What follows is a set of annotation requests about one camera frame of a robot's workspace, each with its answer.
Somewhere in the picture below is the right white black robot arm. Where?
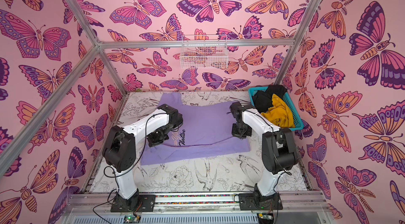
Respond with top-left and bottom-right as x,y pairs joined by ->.
229,102 -> 298,199

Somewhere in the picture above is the white wire wall basket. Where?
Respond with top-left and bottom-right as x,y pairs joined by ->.
178,34 -> 229,70

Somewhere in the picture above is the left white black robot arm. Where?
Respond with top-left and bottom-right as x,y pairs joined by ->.
102,104 -> 183,201

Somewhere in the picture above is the teal plastic laundry basket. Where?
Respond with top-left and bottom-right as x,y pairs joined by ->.
248,85 -> 304,131

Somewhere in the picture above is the black t-shirt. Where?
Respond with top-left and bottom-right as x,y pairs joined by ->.
252,85 -> 287,113

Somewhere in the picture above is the mustard yellow t-shirt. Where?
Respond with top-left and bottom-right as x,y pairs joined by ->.
261,94 -> 295,128

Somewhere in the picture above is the lavender purple t-shirt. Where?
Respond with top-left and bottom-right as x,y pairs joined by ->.
141,93 -> 250,166

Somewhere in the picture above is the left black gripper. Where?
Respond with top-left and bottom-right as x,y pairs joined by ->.
149,126 -> 175,149

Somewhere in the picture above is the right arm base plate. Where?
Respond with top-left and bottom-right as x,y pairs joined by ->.
238,193 -> 283,211

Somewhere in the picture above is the aluminium frame horizontal bar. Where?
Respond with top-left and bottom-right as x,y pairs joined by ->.
98,38 -> 295,49

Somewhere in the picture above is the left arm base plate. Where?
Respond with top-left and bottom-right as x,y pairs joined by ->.
110,194 -> 156,212

